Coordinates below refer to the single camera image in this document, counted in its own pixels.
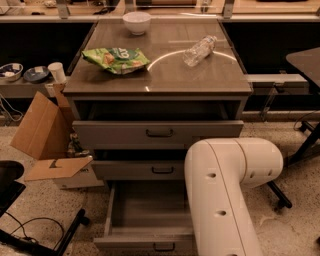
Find brown cardboard box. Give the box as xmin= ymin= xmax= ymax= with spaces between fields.
xmin=11 ymin=85 xmax=103 ymax=189

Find black table leg right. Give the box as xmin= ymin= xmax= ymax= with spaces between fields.
xmin=267 ymin=121 xmax=320 ymax=210

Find dark side table right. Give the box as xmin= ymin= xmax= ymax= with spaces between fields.
xmin=286 ymin=47 xmax=320 ymax=87

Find green chip bag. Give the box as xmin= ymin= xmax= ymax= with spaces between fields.
xmin=82 ymin=48 xmax=150 ymax=75

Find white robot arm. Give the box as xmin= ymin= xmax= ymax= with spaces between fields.
xmin=184 ymin=138 xmax=283 ymax=256

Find grey top drawer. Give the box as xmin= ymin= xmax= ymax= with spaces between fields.
xmin=73 ymin=120 xmax=244 ymax=150

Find grey drawer cabinet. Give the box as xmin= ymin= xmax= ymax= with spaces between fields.
xmin=62 ymin=18 xmax=254 ymax=188

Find blue bowl with label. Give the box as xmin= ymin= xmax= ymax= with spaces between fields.
xmin=23 ymin=66 xmax=50 ymax=83

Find black cable on floor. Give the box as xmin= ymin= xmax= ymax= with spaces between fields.
xmin=4 ymin=210 xmax=66 ymax=250

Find clear plastic water bottle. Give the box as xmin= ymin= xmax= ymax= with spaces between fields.
xmin=183 ymin=35 xmax=217 ymax=67

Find black stand base left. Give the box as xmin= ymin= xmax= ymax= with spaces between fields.
xmin=0 ymin=160 xmax=91 ymax=256

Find grey drawer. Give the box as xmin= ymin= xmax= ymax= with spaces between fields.
xmin=92 ymin=160 xmax=184 ymax=181
xmin=94 ymin=180 xmax=195 ymax=253
xmin=73 ymin=120 xmax=244 ymax=150

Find white paper cup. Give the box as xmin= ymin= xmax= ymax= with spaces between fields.
xmin=48 ymin=62 xmax=67 ymax=83

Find grey bottom drawer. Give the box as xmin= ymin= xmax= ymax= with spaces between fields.
xmin=94 ymin=180 xmax=195 ymax=253

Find grey middle drawer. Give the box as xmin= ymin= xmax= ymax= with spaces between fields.
xmin=92 ymin=160 xmax=184 ymax=181

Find blue white bowl left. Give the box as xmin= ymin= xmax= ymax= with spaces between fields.
xmin=0 ymin=63 xmax=23 ymax=82

